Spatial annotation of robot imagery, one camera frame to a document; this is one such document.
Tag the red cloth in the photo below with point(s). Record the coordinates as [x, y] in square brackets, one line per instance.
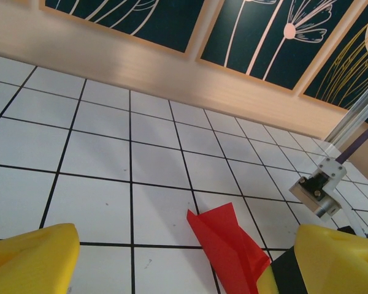
[227, 245]

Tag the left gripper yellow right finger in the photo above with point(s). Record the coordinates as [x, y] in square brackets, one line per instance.
[340, 266]

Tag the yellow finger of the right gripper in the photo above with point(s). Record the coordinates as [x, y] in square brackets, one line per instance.
[282, 275]

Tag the aluminium frame post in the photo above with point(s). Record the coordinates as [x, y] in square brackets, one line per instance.
[355, 122]

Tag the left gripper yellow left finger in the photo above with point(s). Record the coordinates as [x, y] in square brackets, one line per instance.
[30, 263]

